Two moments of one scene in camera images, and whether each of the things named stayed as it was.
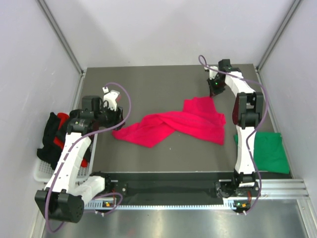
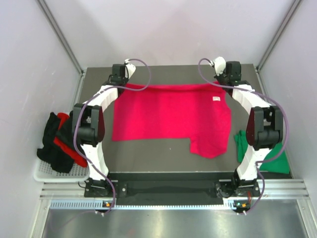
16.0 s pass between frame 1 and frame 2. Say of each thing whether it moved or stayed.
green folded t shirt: stayed
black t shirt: stayed
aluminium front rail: stayed
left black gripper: moved
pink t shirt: moved
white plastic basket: stayed
